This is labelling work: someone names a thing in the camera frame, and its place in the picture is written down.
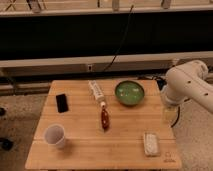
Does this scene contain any white paper cup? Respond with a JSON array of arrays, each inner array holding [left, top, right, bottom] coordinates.
[[44, 124, 66, 149]]

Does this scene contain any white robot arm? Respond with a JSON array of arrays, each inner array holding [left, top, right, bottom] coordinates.
[[160, 60, 213, 124]]

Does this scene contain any brown sauce bottle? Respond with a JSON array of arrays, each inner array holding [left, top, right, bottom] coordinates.
[[100, 102, 109, 131]]

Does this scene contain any white rectangular box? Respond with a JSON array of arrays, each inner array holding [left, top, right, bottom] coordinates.
[[89, 80, 105, 102]]

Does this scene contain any wooden folding table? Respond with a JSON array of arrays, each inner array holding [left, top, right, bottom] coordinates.
[[25, 79, 183, 171]]

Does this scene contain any black smartphone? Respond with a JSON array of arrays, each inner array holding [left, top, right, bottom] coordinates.
[[56, 94, 68, 113]]

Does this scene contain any black hanging cable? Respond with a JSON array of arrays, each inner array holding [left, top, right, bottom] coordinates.
[[101, 4, 135, 73]]

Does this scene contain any green ceramic bowl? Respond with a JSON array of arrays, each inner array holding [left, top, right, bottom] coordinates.
[[114, 80, 145, 106]]

